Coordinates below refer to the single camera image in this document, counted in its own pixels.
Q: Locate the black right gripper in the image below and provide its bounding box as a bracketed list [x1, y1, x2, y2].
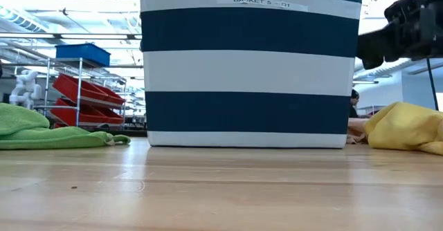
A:
[356, 0, 443, 71]

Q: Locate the yellow microfibre towel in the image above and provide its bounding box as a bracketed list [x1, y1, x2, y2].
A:
[363, 101, 443, 156]

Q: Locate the navy white striped fabric basket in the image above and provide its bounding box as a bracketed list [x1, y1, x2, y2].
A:
[139, 0, 363, 149]

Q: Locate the green microfibre towel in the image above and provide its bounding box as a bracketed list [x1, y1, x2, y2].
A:
[0, 102, 132, 151]

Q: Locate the person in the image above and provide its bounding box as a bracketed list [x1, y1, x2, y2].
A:
[348, 89, 371, 119]

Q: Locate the thin black pole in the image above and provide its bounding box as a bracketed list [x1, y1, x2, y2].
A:
[425, 57, 440, 111]

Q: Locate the small red plastic bin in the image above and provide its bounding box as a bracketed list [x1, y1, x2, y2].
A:
[91, 84, 126, 106]
[95, 106, 125, 124]

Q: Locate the blue plastic bin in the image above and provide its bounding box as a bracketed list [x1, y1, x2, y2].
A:
[55, 43, 111, 68]

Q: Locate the large red plastic bin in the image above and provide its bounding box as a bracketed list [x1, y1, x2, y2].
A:
[52, 73, 109, 102]
[50, 98, 108, 127]

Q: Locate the metal wire shelf rack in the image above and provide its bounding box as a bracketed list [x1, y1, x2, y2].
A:
[33, 57, 127, 128]

